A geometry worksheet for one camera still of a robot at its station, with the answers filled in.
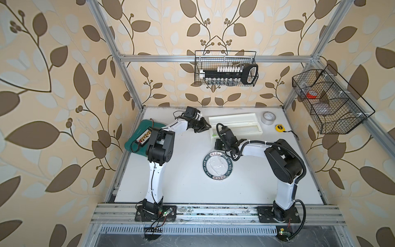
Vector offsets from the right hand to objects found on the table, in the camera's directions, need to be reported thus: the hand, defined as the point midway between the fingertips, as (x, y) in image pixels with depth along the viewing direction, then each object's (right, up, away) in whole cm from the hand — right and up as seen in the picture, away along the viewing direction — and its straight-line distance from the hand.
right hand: (216, 144), depth 99 cm
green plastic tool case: (-53, 0, -5) cm, 53 cm away
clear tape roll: (+39, +18, +13) cm, 45 cm away
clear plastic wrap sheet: (0, -11, -9) cm, 15 cm away
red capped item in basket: (+49, +29, -18) cm, 60 cm away
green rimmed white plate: (0, -11, -9) cm, 14 cm away
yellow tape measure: (+45, +10, +6) cm, 46 cm away
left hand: (-6, +13, +1) cm, 14 cm away
